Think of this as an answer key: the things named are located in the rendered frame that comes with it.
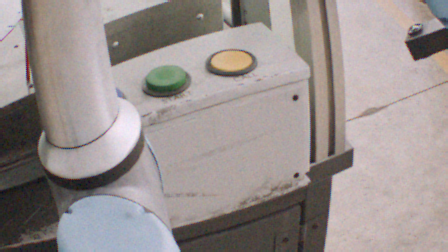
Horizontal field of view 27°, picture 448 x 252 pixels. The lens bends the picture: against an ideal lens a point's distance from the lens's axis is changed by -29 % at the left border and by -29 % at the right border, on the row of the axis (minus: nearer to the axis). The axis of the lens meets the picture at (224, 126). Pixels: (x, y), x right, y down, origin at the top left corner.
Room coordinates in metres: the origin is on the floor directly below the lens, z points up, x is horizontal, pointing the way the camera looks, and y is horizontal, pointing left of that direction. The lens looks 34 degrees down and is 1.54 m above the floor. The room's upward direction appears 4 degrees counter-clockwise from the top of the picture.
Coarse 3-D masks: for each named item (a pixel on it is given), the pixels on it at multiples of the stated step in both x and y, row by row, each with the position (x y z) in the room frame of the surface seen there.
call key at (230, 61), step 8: (216, 56) 1.06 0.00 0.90; (224, 56) 1.06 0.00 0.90; (232, 56) 1.06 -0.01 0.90; (240, 56) 1.06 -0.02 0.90; (248, 56) 1.06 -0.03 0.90; (216, 64) 1.04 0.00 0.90; (224, 64) 1.04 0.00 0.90; (232, 64) 1.04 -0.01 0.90; (240, 64) 1.04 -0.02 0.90; (248, 64) 1.04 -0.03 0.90
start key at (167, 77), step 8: (152, 72) 1.03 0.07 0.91; (160, 72) 1.03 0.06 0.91; (168, 72) 1.03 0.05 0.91; (176, 72) 1.02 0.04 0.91; (184, 72) 1.02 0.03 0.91; (152, 80) 1.01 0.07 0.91; (160, 80) 1.01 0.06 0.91; (168, 80) 1.01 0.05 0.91; (176, 80) 1.01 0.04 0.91; (184, 80) 1.02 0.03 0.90; (152, 88) 1.01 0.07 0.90; (160, 88) 1.00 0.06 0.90; (168, 88) 1.00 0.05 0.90; (176, 88) 1.01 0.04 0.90
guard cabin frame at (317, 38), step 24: (312, 0) 1.09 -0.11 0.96; (312, 24) 1.08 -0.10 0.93; (336, 24) 1.10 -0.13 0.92; (312, 48) 1.08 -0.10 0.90; (336, 48) 1.10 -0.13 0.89; (312, 72) 1.09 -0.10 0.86; (336, 72) 1.10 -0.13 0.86; (312, 96) 1.09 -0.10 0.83; (336, 96) 1.09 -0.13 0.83; (312, 120) 1.09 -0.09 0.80; (336, 120) 1.09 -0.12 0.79; (312, 144) 1.09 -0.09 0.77; (336, 144) 1.09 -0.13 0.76
